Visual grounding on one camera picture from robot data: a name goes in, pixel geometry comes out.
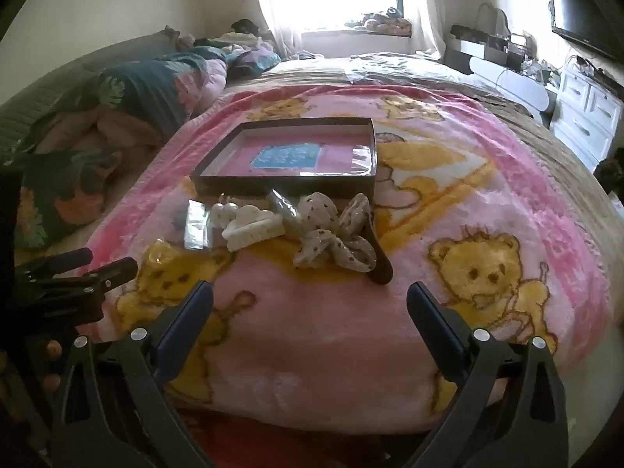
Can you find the clear plastic sheet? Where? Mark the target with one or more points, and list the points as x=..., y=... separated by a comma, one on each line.
x=375, y=72

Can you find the spotted fabric hair bow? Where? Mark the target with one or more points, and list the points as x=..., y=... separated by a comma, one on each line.
x=341, y=253
x=317, y=212
x=355, y=214

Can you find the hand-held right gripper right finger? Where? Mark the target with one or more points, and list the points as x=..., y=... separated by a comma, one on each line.
x=434, y=326

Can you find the floral quilt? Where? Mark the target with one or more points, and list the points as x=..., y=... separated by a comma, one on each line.
x=136, y=92

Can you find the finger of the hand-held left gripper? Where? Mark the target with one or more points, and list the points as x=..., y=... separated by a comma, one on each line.
x=114, y=269
x=73, y=257

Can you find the clear plastic packet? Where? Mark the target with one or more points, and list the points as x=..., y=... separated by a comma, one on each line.
x=197, y=229

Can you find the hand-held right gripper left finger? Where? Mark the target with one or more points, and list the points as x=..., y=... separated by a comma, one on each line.
x=187, y=324

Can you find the person's left hand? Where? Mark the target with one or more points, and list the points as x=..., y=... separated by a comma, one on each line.
x=51, y=351

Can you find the dark bag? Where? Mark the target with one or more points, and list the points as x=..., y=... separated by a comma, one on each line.
x=609, y=175

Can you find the white rounded bench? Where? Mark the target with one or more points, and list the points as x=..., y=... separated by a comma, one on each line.
x=512, y=87

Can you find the clear grey hair clip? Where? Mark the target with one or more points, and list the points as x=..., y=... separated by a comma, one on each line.
x=285, y=214

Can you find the pink bear printed blanket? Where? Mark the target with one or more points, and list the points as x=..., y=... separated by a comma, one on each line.
x=317, y=351

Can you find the clothes pile on windowsill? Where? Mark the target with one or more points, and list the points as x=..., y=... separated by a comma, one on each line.
x=380, y=22

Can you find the black and white desk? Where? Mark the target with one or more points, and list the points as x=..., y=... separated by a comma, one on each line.
x=482, y=44

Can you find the white sheer curtain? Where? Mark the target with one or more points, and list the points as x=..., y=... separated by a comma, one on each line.
x=278, y=5

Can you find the white dresser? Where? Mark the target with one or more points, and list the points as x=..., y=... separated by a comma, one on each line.
x=582, y=112

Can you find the brown hair clip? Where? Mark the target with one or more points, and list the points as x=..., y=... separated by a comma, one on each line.
x=382, y=268

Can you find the black television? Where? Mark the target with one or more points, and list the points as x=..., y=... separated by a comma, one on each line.
x=585, y=19

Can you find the pink shallow box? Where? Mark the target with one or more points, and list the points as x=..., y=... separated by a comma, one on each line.
x=336, y=151

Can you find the white hair claw clip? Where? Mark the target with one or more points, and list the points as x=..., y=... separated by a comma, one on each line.
x=248, y=234

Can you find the purple pillow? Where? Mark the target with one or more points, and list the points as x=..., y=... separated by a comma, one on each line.
x=253, y=61

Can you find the pearl hair clip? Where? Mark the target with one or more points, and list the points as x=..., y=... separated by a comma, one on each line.
x=222, y=214

